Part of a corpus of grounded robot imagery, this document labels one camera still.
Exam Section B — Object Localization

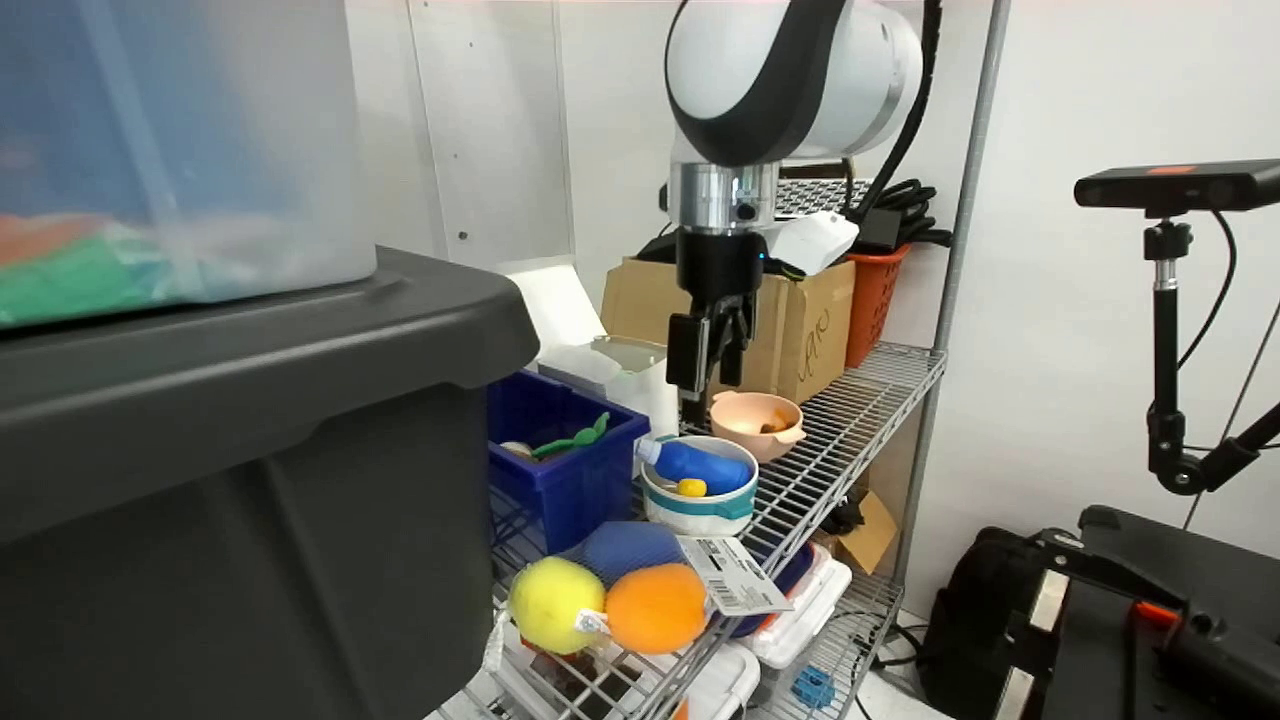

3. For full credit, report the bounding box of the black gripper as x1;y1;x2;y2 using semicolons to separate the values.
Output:
666;223;773;434

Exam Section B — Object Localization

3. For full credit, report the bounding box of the pink plastic bowl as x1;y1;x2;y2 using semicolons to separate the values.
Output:
706;383;814;466

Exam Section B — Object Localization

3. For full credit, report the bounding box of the white teal bowl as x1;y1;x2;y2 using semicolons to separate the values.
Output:
638;429;765;540

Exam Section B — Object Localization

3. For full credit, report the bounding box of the brown cardboard box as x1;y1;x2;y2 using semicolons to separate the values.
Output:
596;252;859;408

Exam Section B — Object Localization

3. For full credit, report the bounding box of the white open cardboard box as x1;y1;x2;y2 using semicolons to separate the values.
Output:
509;260;687;445

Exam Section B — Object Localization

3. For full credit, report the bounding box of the green plastic toy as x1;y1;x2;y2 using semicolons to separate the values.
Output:
530;408;615;463

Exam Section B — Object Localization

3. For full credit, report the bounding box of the orange plastic bin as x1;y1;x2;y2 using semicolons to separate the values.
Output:
846;244;914;370

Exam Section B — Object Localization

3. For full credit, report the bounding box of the grey keypad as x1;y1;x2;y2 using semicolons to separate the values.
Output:
773;171;859;223

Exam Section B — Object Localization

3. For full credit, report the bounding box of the small blue plastic bin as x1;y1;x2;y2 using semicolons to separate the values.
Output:
485;363;655;558

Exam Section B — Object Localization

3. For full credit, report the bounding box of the white barcode tag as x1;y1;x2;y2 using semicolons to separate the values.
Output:
673;530;795;619

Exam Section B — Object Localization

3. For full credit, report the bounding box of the small brown cardboard piece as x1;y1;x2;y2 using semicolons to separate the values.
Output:
807;482;909;580

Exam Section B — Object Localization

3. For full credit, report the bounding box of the orange plush ball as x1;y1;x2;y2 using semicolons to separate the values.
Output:
602;558;717;658

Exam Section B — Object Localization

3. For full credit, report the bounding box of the yellow plush ball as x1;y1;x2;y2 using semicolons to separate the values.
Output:
504;551;611;658

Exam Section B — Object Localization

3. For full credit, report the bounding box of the blue tape roll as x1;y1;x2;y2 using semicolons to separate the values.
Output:
785;658;841;713

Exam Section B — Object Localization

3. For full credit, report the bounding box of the black backpack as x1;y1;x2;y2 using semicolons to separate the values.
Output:
918;523;1094;720

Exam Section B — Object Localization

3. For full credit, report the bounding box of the dark grey storage tote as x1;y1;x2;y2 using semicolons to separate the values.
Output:
0;244;545;720

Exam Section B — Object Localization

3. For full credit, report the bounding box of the orange black clamp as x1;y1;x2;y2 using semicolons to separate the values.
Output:
1129;594;1187;644

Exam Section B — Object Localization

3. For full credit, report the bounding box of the clear plastic storage bin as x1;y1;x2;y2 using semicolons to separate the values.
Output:
0;0;385;336

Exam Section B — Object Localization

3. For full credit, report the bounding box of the black pegboard table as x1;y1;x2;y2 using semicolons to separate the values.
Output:
1025;500;1280;720

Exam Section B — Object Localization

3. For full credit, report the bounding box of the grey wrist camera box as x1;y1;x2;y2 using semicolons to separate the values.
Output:
773;208;865;280

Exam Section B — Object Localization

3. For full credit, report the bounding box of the black cable bundle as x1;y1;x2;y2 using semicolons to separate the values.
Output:
850;171;962;256

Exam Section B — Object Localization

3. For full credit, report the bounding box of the metal wire shelving rack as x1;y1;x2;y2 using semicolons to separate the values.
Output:
438;0;1013;720

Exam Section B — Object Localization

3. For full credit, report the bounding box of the white wire basket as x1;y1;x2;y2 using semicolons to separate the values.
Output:
475;606;768;720

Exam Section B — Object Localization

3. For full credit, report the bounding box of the black camera stand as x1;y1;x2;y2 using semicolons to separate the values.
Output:
1137;211;1280;500

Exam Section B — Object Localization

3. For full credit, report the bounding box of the black stereo camera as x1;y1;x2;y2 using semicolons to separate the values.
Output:
1069;157;1280;220

